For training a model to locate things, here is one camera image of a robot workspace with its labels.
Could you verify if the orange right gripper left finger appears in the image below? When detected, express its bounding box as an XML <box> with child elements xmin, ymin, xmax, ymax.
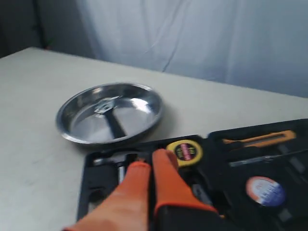
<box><xmin>64</xmin><ymin>161</ymin><xmax>151</xmax><ymax>231</ymax></box>

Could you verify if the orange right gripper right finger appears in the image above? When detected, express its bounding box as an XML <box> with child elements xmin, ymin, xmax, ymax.
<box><xmin>152</xmin><ymin>149</ymin><xmax>219</xmax><ymax>231</ymax></box>

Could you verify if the black plastic tool case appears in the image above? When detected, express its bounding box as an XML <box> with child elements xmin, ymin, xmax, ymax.
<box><xmin>76</xmin><ymin>119</ymin><xmax>308</xmax><ymax>231</ymax></box>

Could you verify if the adjustable wrench black handle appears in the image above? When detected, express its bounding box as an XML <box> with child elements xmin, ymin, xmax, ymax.
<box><xmin>94</xmin><ymin>96</ymin><xmax>126</xmax><ymax>139</ymax></box>

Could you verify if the steel claw hammer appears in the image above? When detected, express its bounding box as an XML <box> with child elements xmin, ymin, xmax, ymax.
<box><xmin>93</xmin><ymin>152</ymin><xmax>137</xmax><ymax>184</ymax></box>

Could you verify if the yellow tape measure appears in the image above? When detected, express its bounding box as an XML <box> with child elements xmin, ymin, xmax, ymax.
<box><xmin>166</xmin><ymin>140</ymin><xmax>203</xmax><ymax>167</ymax></box>

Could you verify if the electrical tape roll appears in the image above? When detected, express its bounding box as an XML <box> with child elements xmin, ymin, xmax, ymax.
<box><xmin>245</xmin><ymin>176</ymin><xmax>286</xmax><ymax>207</ymax></box>

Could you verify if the round stainless steel pan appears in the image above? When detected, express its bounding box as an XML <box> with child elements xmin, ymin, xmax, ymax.
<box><xmin>55</xmin><ymin>82</ymin><xmax>164</xmax><ymax>146</ymax></box>

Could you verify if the orange utility knife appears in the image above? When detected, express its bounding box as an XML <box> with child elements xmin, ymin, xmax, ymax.
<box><xmin>222</xmin><ymin>130</ymin><xmax>296</xmax><ymax>148</ymax></box>

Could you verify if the white backdrop curtain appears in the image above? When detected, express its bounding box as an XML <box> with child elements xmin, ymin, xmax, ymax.
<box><xmin>0</xmin><ymin>0</ymin><xmax>308</xmax><ymax>98</ymax></box>

